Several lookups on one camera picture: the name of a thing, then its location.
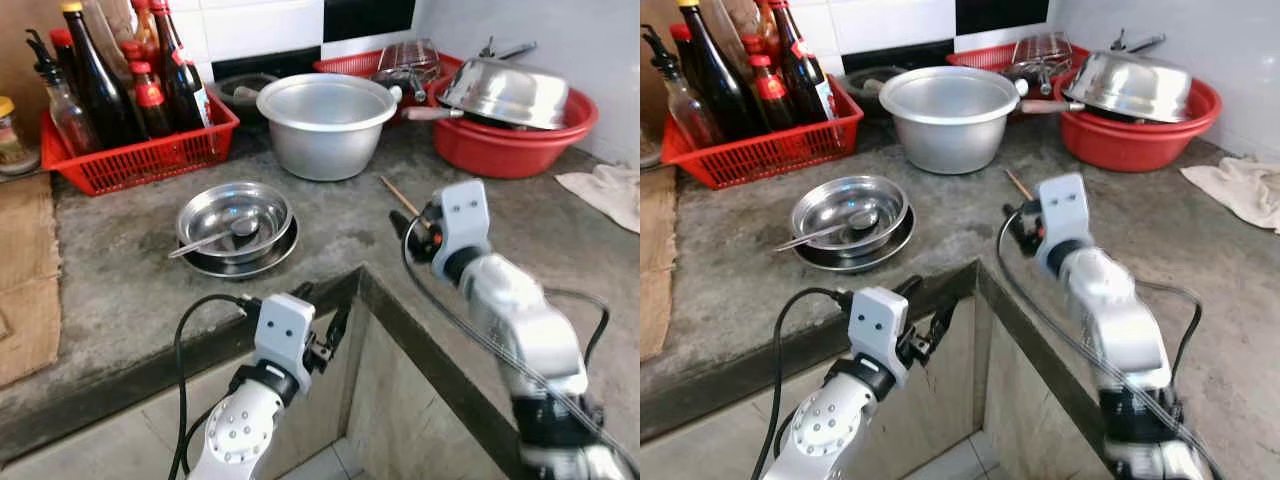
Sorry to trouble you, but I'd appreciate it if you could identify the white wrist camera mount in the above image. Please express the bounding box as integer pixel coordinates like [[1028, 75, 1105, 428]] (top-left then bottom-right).
[[437, 179, 494, 282], [251, 292, 317, 394], [847, 286, 912, 390], [1034, 172, 1094, 280]]

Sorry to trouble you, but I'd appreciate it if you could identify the small steel bowl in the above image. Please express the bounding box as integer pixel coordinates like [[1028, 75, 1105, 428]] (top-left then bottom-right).
[[176, 180, 295, 265], [790, 174, 910, 257]]

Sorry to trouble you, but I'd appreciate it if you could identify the clear bottle with black pourer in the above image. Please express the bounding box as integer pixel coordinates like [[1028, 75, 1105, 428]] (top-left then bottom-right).
[[642, 24, 723, 151], [25, 29, 102, 157]]

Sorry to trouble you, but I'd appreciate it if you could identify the aluminium pot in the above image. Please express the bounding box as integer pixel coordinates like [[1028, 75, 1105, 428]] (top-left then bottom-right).
[[256, 72, 402, 183], [878, 65, 1024, 176]]

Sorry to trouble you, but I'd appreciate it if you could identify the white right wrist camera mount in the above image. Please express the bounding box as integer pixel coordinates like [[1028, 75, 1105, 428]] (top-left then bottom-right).
[[437, 179, 494, 282], [1034, 172, 1094, 280]]

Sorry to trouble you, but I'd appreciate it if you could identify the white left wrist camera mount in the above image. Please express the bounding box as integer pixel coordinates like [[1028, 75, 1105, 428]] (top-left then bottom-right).
[[847, 286, 912, 390], [251, 292, 317, 394]]

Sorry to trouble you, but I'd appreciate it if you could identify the red plastic basin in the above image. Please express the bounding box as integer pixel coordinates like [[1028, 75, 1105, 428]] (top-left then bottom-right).
[[430, 84, 600, 180], [1055, 70, 1224, 174]]

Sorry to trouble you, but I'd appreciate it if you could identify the red plastic dish basket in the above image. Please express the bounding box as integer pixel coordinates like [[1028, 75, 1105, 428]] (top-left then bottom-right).
[[945, 41, 1092, 93], [313, 47, 467, 103]]

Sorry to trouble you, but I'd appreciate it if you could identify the clear glass mug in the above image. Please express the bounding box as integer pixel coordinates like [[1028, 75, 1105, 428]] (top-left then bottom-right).
[[1004, 31, 1077, 97], [374, 38, 444, 102]]

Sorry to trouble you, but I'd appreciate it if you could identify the shallow steel plate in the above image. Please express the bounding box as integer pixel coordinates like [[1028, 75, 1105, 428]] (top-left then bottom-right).
[[795, 204, 918, 274], [180, 214, 302, 281]]

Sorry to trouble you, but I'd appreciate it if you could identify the dark yellow-capped sauce bottle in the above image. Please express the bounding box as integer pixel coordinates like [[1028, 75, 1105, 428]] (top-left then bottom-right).
[[59, 0, 143, 150], [675, 0, 763, 142]]

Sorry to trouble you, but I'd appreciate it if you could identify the white cloth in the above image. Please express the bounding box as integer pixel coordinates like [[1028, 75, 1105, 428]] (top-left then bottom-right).
[[1180, 156, 1280, 234], [555, 164, 641, 235]]

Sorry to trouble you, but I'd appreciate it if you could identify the brown cardboard sheet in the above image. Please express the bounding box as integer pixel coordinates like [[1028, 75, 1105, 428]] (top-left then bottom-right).
[[0, 170, 64, 390], [640, 165, 680, 362]]

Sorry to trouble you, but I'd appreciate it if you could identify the glass jar with yellow lid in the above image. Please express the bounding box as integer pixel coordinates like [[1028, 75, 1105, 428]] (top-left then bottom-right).
[[0, 96, 38, 177]]

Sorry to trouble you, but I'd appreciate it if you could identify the dark bottle red white label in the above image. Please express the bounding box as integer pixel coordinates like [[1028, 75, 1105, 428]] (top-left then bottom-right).
[[150, 0, 214, 132], [768, 0, 840, 124]]

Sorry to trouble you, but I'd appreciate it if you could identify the steel spoon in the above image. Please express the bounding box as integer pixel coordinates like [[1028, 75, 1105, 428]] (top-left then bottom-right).
[[772, 209, 882, 253], [168, 217, 264, 260]]

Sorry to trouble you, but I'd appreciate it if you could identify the dark cooking pan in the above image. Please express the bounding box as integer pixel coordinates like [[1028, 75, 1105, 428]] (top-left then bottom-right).
[[840, 65, 912, 107], [212, 71, 282, 112]]

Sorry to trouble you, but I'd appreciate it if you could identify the large upturned steel bowl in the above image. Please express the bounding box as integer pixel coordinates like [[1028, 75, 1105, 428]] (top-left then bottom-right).
[[437, 56, 572, 132], [1062, 49, 1194, 124]]

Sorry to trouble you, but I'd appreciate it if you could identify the small red-capped sauce bottle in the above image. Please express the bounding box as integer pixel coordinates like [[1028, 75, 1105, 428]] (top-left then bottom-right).
[[128, 60, 177, 140], [749, 54, 798, 132]]

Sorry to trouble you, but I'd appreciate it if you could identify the red plastic bottle basket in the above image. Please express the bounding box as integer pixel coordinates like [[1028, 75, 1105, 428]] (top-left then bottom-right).
[[40, 90, 242, 198], [660, 76, 866, 191]]

